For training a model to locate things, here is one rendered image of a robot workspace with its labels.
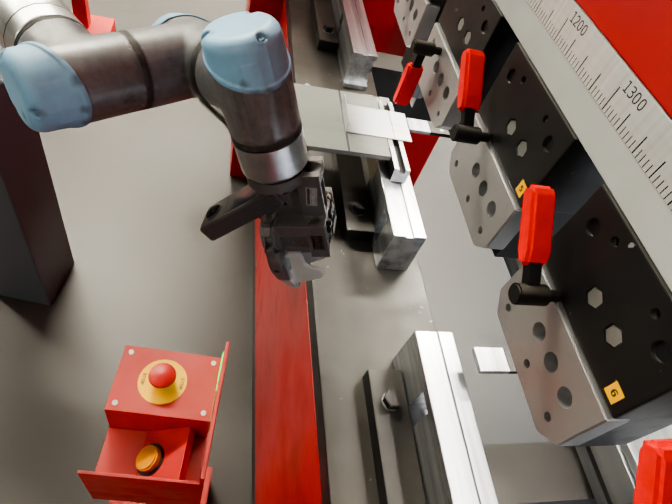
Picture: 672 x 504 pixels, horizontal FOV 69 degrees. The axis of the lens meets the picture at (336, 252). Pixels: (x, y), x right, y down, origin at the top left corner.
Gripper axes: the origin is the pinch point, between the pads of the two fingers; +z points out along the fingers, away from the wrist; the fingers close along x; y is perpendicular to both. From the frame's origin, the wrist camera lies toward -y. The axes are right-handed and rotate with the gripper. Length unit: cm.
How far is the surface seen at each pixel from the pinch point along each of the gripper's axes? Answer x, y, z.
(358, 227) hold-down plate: 20.1, 7.0, 9.6
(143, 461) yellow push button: -20.3, -22.7, 18.5
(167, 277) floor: 61, -71, 74
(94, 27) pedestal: 180, -136, 31
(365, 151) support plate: 29.2, 8.4, -0.4
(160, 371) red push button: -10.0, -20.4, 10.0
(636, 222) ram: -16.0, 32.6, -26.3
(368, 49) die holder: 71, 6, 0
